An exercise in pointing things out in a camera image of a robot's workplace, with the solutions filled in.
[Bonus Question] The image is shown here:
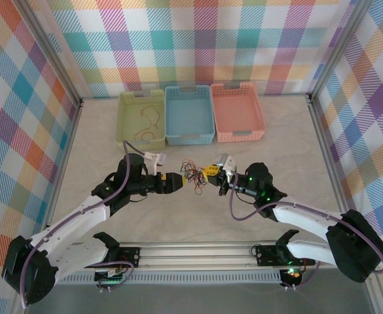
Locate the black cable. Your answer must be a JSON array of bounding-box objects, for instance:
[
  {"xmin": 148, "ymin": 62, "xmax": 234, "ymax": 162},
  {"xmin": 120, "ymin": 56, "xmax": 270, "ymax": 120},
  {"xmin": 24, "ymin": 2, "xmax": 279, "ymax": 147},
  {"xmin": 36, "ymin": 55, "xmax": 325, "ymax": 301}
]
[{"xmin": 179, "ymin": 162, "xmax": 209, "ymax": 191}]

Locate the green cable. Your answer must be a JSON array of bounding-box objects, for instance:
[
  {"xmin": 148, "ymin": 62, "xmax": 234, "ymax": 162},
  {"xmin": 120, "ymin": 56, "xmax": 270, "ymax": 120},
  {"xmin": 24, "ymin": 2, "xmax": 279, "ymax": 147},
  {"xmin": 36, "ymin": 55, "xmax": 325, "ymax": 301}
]
[{"xmin": 179, "ymin": 159, "xmax": 197, "ymax": 176}]

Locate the thin orange cable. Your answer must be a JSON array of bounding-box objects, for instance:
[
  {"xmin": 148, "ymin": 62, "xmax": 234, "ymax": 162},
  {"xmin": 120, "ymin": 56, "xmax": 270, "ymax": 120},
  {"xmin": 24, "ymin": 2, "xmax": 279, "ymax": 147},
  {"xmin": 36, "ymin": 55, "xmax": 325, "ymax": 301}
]
[{"xmin": 134, "ymin": 103, "xmax": 163, "ymax": 142}]

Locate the blue perforated plastic basket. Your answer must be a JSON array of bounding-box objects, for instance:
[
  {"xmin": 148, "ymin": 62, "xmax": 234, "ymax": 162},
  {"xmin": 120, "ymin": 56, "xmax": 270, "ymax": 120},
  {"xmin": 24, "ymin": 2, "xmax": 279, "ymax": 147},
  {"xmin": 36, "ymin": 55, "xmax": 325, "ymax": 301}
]
[{"xmin": 164, "ymin": 84, "xmax": 217, "ymax": 147}]

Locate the pink perforated plastic basket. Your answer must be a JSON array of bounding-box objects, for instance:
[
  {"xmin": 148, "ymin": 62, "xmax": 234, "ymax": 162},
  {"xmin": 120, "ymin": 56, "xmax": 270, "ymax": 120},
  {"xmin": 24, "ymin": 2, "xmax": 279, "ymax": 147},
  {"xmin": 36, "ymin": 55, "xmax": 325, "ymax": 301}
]
[{"xmin": 210, "ymin": 82, "xmax": 266, "ymax": 143}]

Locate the yellow-green perforated plastic basket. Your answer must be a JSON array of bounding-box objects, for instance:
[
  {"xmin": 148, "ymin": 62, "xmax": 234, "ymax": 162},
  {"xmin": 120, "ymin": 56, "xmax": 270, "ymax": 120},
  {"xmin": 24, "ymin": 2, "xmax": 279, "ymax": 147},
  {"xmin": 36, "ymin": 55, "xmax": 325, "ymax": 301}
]
[{"xmin": 115, "ymin": 90, "xmax": 166, "ymax": 152}]

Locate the small controller circuit board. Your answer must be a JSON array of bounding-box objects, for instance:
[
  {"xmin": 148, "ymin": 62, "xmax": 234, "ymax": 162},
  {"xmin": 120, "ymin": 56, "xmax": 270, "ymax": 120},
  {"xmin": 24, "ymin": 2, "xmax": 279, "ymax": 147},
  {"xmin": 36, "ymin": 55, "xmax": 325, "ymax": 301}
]
[
  {"xmin": 280, "ymin": 267, "xmax": 302, "ymax": 283},
  {"xmin": 94, "ymin": 266, "xmax": 126, "ymax": 287}
]

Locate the long aluminium base rail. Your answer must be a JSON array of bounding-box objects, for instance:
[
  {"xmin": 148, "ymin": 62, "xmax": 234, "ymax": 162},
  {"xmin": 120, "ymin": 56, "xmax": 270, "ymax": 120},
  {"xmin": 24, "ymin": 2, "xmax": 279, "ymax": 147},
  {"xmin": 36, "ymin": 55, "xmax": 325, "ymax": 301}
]
[{"xmin": 22, "ymin": 240, "xmax": 380, "ymax": 271}]

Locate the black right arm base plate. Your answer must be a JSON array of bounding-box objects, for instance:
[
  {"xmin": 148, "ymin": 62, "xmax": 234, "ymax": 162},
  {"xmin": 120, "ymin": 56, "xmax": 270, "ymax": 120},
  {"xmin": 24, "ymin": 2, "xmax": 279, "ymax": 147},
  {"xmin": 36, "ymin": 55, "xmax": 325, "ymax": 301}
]
[{"xmin": 255, "ymin": 243, "xmax": 313, "ymax": 266}]

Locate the aluminium side rail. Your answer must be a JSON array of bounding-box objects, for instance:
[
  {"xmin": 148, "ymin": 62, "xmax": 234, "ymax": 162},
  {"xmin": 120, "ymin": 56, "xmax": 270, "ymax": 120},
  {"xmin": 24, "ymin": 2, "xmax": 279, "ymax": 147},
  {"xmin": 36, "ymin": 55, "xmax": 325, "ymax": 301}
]
[
  {"xmin": 39, "ymin": 97, "xmax": 84, "ymax": 246},
  {"xmin": 307, "ymin": 93, "xmax": 359, "ymax": 241}
]

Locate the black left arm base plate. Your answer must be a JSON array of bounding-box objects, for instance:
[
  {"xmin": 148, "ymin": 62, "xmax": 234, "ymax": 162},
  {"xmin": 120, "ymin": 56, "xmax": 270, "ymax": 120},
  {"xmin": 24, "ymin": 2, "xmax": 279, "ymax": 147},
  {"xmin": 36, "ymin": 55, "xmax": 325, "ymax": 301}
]
[{"xmin": 117, "ymin": 247, "xmax": 141, "ymax": 268}]

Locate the grey slotted cable duct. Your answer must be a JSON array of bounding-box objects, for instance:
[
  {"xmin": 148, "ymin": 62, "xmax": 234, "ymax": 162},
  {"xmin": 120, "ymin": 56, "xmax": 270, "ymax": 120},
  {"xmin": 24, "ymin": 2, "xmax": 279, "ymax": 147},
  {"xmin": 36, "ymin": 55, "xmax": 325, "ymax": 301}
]
[{"xmin": 60, "ymin": 273, "xmax": 282, "ymax": 286}]

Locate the aluminium frame post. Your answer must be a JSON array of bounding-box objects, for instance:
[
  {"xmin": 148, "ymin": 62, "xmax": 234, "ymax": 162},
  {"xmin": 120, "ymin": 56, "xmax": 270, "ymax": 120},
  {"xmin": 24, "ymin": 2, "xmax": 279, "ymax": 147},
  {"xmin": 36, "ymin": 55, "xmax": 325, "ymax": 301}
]
[
  {"xmin": 20, "ymin": 0, "xmax": 84, "ymax": 109},
  {"xmin": 307, "ymin": 0, "xmax": 367, "ymax": 102}
]

